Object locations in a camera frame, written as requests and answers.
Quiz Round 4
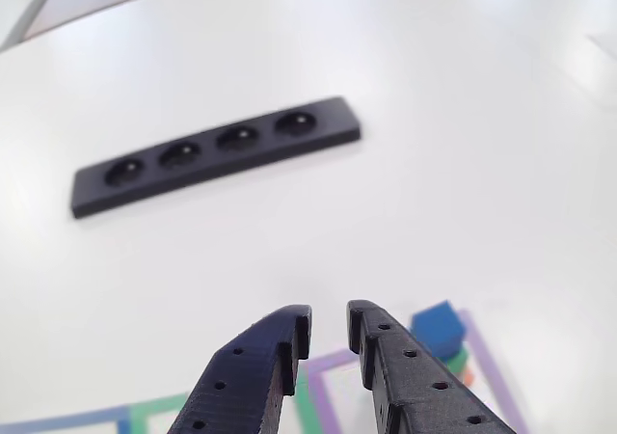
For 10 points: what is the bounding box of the green cube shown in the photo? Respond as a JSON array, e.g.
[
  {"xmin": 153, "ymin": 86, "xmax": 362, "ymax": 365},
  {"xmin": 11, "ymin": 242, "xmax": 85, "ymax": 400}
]
[{"xmin": 442, "ymin": 345, "xmax": 472, "ymax": 373}]

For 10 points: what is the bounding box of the small blue cube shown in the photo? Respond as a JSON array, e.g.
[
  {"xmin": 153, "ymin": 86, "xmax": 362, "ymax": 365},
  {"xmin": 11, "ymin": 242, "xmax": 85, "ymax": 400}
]
[{"xmin": 410, "ymin": 300, "xmax": 468, "ymax": 361}]

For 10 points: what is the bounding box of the black power strip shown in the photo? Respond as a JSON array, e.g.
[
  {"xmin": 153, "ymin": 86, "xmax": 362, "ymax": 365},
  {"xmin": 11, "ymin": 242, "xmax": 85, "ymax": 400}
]
[{"xmin": 70, "ymin": 95, "xmax": 362, "ymax": 221}]

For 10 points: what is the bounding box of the grey metal bar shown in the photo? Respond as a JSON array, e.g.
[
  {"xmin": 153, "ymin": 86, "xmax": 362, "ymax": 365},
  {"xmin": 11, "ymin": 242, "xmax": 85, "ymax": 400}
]
[{"xmin": 0, "ymin": 0, "xmax": 68, "ymax": 52}]

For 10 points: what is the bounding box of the purple square frame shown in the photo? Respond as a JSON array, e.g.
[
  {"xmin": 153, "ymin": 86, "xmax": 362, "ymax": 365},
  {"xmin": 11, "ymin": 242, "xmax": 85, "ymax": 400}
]
[{"xmin": 306, "ymin": 308, "xmax": 531, "ymax": 434}]

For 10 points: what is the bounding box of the green square frame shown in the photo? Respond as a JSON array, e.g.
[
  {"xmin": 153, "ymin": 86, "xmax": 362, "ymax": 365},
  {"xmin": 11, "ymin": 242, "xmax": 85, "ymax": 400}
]
[{"xmin": 128, "ymin": 370, "xmax": 320, "ymax": 434}]

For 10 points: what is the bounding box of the blue square frame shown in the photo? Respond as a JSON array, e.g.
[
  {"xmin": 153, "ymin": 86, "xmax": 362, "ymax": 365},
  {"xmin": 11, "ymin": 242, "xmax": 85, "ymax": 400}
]
[{"xmin": 0, "ymin": 403, "xmax": 134, "ymax": 434}]

